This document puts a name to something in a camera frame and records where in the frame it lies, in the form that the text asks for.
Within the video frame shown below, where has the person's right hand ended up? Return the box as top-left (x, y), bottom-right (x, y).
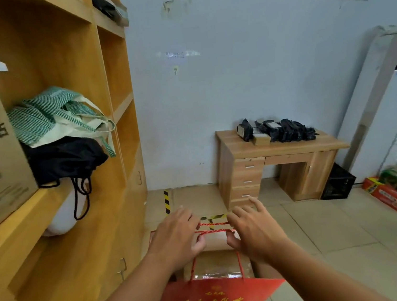
top-left (221, 192), bottom-right (294, 269)

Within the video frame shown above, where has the person's left hand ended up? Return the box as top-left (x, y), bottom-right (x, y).
top-left (141, 202), bottom-right (210, 276)

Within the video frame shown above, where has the red paper bag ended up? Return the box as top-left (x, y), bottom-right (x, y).
top-left (143, 213), bottom-right (289, 301)

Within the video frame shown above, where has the person's right forearm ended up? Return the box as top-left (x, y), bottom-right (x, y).
top-left (267, 229), bottom-right (391, 301)

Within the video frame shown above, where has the green striped tote bag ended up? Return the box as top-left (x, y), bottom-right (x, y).
top-left (4, 79), bottom-right (120, 170)

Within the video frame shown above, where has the yellow black floor tape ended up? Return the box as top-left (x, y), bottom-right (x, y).
top-left (162, 182), bottom-right (238, 236)

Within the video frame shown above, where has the small tan cardboard box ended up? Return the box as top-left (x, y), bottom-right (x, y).
top-left (250, 130), bottom-right (274, 147)

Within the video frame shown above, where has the small wooden desk with drawers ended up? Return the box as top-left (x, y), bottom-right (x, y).
top-left (212, 115), bottom-right (357, 213)

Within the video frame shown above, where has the black plastic crate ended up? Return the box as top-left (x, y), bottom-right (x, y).
top-left (316, 160), bottom-right (359, 202)

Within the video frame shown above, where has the wooden shelf cabinet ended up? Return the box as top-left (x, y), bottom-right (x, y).
top-left (0, 0), bottom-right (164, 301)

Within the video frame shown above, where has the pile of black devices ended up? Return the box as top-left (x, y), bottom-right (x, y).
top-left (235, 109), bottom-right (320, 150)

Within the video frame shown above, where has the white standing air conditioner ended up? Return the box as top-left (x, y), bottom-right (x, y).
top-left (321, 23), bottom-right (397, 186)

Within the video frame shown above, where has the black drawstring bag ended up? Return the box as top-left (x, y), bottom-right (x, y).
top-left (20, 132), bottom-right (117, 227)

